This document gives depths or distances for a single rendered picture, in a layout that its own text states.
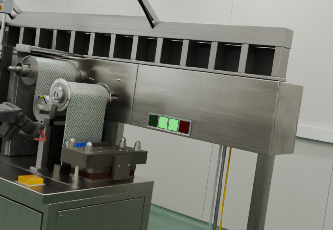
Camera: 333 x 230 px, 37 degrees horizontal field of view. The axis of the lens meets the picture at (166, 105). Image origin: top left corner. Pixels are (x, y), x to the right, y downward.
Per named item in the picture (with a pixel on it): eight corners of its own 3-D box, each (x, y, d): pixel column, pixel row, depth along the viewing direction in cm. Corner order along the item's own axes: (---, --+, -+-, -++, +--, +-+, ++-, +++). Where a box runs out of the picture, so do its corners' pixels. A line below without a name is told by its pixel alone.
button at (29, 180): (17, 181, 199) (18, 175, 199) (31, 180, 205) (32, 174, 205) (28, 186, 195) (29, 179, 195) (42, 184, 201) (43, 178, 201)
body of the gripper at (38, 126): (36, 139, 206) (25, 130, 201) (21, 135, 212) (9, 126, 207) (44, 126, 209) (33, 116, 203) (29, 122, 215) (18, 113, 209)
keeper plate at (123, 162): (110, 179, 223) (114, 155, 222) (125, 177, 231) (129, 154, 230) (114, 180, 221) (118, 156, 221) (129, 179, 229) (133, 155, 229)
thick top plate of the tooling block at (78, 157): (60, 160, 219) (62, 146, 219) (122, 156, 251) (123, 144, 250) (85, 168, 209) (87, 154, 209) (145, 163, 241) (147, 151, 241)
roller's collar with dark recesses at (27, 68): (14, 75, 239) (15, 62, 239) (24, 76, 244) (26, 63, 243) (22, 77, 235) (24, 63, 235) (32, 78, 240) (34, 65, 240)
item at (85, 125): (62, 147, 224) (67, 107, 223) (99, 146, 243) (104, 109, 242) (63, 148, 224) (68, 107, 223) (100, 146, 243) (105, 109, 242)
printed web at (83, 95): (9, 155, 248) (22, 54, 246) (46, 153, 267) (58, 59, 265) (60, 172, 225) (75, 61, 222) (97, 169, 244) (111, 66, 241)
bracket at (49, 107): (28, 168, 226) (37, 102, 225) (40, 168, 231) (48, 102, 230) (35, 171, 223) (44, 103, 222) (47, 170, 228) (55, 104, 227)
